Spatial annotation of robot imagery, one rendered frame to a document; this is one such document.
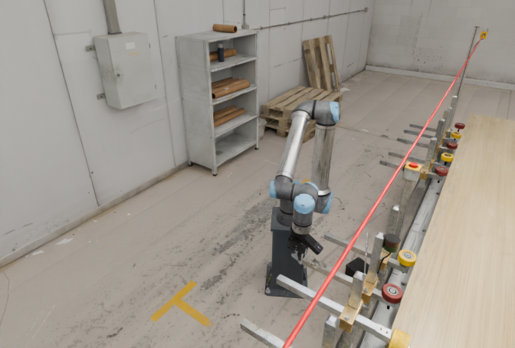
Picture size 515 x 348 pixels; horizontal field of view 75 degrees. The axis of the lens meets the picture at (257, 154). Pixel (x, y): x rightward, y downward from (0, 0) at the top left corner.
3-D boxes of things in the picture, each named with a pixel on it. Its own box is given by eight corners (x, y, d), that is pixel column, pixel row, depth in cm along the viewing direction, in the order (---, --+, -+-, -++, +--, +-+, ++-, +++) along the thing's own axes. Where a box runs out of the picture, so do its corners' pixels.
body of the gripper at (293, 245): (294, 240, 169) (296, 221, 163) (309, 247, 164) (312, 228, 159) (287, 248, 163) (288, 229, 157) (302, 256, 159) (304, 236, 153)
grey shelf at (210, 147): (188, 165, 422) (174, 36, 351) (233, 141, 488) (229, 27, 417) (214, 176, 399) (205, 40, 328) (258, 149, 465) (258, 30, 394)
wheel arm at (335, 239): (323, 240, 184) (323, 234, 182) (326, 237, 186) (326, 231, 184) (406, 275, 162) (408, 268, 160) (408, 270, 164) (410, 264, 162)
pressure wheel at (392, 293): (375, 310, 145) (380, 291, 140) (381, 297, 151) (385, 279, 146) (395, 320, 141) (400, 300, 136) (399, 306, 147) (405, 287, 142)
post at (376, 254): (359, 313, 160) (375, 234, 138) (361, 308, 163) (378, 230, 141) (366, 316, 158) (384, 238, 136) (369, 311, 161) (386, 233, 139)
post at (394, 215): (375, 280, 179) (391, 207, 157) (377, 276, 182) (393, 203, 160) (382, 283, 177) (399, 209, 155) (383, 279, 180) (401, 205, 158)
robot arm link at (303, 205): (316, 194, 153) (313, 207, 144) (314, 216, 159) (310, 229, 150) (296, 191, 155) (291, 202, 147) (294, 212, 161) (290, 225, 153)
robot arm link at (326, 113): (306, 202, 232) (315, 96, 201) (332, 207, 227) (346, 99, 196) (302, 215, 219) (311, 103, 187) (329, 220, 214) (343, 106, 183)
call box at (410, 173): (401, 179, 175) (405, 166, 171) (405, 174, 180) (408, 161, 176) (415, 183, 171) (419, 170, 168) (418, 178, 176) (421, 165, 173)
